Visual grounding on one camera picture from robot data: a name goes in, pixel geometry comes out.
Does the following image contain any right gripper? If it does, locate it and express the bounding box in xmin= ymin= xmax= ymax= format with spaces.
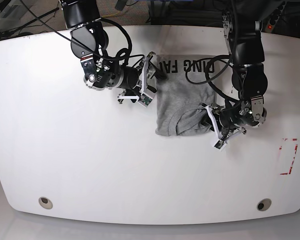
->
xmin=122 ymin=62 xmax=168 ymax=104

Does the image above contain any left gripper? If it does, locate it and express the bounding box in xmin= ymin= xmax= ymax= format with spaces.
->
xmin=200 ymin=108 xmax=237 ymax=133

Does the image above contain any grey T-shirt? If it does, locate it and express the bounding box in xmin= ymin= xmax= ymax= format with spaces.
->
xmin=155 ymin=54 xmax=216 ymax=137

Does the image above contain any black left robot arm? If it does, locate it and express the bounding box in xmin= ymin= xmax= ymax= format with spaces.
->
xmin=60 ymin=0 xmax=235 ymax=137

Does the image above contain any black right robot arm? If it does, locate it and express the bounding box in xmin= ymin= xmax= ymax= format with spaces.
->
xmin=155 ymin=0 xmax=280 ymax=137

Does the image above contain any red tape rectangle marking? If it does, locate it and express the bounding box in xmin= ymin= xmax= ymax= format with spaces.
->
xmin=278 ymin=138 xmax=299 ymax=176

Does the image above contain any power strip with red light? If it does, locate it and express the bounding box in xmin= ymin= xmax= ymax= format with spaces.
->
xmin=265 ymin=5 xmax=284 ymax=33

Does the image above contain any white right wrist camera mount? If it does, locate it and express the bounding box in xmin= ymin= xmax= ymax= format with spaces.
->
xmin=117 ymin=51 xmax=156 ymax=108

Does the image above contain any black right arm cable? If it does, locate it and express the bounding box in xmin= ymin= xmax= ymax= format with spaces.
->
xmin=97 ymin=17 xmax=146 ymax=68

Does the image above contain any yellow cable on floor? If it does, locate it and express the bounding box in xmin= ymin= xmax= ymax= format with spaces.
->
xmin=101 ymin=9 xmax=122 ymax=20

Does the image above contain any right table cable grommet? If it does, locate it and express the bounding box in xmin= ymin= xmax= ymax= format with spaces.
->
xmin=256 ymin=198 xmax=272 ymax=212

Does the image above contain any table cable grommet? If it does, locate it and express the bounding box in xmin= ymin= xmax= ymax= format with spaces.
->
xmin=256 ymin=198 xmax=272 ymax=212
xmin=38 ymin=197 xmax=53 ymax=210

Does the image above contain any left table cable grommet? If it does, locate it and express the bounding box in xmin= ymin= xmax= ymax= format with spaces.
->
xmin=38 ymin=197 xmax=53 ymax=210

